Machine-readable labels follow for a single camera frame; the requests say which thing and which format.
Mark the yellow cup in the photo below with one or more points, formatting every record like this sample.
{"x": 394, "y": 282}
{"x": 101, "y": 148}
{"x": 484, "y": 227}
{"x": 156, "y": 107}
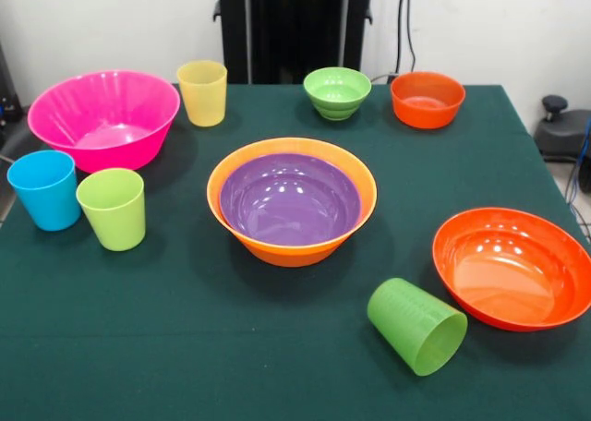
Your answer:
{"x": 201, "y": 93}

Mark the dark green tablecloth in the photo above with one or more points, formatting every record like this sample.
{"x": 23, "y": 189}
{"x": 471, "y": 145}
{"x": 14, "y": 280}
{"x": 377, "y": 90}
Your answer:
{"x": 184, "y": 347}

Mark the lime green cup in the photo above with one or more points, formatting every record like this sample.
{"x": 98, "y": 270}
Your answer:
{"x": 113, "y": 208}

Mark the blue cup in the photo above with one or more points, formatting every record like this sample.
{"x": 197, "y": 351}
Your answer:
{"x": 46, "y": 190}

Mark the purple bowl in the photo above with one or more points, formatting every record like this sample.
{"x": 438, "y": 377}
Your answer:
{"x": 291, "y": 208}

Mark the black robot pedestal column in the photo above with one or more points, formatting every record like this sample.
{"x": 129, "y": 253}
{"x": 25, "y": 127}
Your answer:
{"x": 295, "y": 24}

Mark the large orange bowl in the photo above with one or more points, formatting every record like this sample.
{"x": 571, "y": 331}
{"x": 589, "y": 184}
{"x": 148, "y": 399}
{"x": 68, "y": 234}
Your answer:
{"x": 286, "y": 256}

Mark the large pink bowl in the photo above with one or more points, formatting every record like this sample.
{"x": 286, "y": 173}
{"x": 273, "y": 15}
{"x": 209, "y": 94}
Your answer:
{"x": 104, "y": 116}

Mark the black stand base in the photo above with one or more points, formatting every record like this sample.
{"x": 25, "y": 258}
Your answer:
{"x": 561, "y": 130}

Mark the small orange bowl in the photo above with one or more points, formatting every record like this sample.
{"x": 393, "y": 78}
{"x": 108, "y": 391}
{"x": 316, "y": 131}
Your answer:
{"x": 428, "y": 100}

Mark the wide red-orange bowl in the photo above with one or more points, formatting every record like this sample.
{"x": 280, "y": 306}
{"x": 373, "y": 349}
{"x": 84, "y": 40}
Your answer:
{"x": 508, "y": 273}

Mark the dark equipment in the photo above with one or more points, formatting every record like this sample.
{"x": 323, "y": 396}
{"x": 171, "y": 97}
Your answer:
{"x": 7, "y": 102}

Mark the small green bowl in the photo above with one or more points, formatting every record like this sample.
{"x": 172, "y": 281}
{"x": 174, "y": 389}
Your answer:
{"x": 336, "y": 93}

